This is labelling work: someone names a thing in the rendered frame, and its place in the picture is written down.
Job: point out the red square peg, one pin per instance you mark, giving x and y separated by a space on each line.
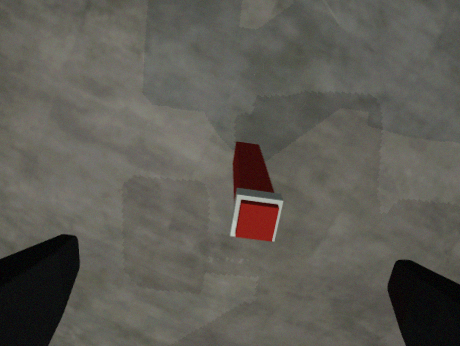
257 208

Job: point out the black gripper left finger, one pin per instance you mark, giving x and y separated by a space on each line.
35 285

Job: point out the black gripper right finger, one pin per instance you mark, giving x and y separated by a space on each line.
426 305

